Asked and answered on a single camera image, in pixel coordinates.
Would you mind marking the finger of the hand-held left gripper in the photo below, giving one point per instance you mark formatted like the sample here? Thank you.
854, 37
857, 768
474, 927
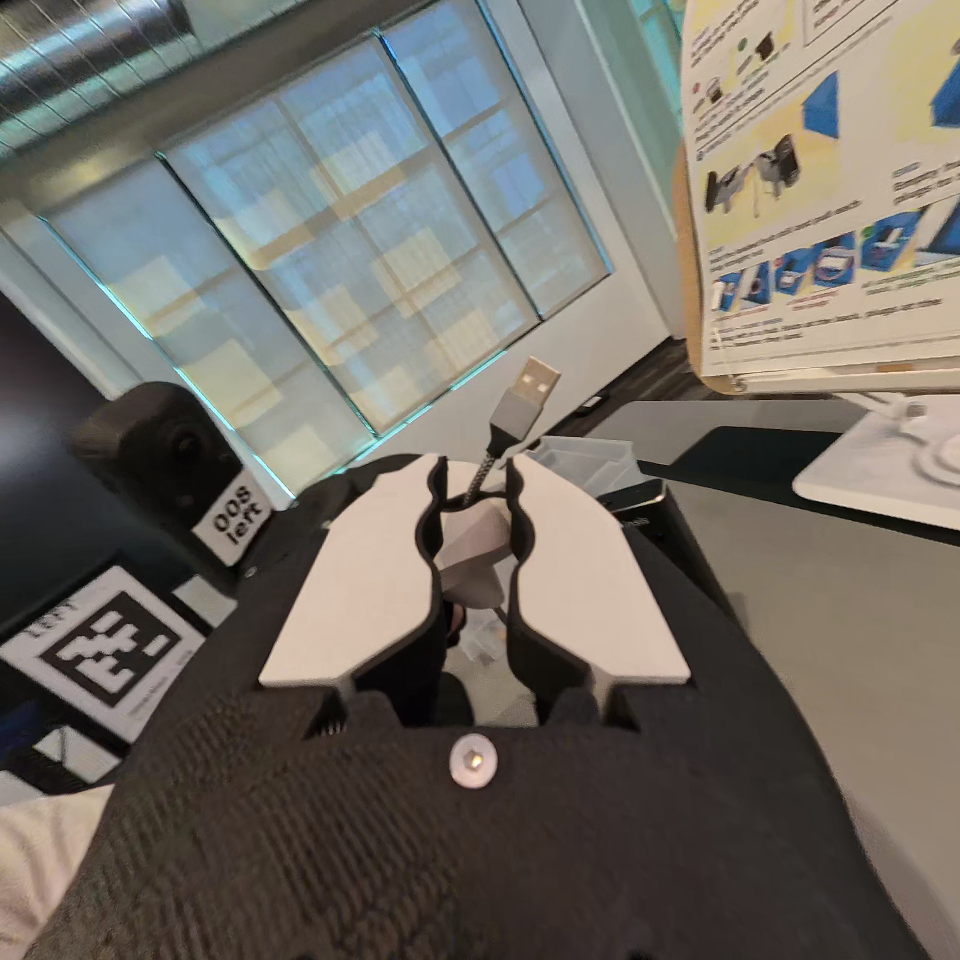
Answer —
476, 559

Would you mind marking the clear plastic container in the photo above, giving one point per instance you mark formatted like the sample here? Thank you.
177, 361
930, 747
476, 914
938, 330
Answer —
585, 461

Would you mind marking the printed instruction sheet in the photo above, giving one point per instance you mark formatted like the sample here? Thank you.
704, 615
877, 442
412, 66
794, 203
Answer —
810, 187

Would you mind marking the white document stand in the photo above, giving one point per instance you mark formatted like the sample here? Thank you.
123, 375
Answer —
877, 465

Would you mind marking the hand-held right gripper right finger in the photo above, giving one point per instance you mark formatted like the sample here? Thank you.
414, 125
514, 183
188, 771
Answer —
592, 585

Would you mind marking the window with blinds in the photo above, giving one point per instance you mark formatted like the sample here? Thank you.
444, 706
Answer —
337, 225

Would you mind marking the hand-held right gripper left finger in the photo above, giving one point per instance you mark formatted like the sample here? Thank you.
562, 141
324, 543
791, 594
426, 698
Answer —
360, 577

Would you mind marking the silver ceiling duct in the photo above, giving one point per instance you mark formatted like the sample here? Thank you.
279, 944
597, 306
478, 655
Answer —
75, 67

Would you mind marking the black usb hub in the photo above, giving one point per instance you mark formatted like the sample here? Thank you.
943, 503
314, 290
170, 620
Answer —
637, 499

